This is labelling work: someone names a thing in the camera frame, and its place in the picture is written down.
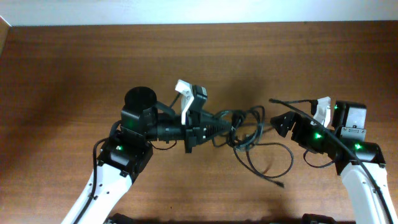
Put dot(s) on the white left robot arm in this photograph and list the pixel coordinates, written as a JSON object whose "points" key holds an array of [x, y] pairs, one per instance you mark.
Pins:
{"points": [[119, 158]]}

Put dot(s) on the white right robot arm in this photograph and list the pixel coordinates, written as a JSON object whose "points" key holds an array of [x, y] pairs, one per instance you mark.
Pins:
{"points": [[338, 131]]}

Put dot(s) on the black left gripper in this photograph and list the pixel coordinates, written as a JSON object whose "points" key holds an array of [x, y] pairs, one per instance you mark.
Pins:
{"points": [[194, 130]]}

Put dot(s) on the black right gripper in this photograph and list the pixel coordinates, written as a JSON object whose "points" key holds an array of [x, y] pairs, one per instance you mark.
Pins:
{"points": [[298, 128]]}

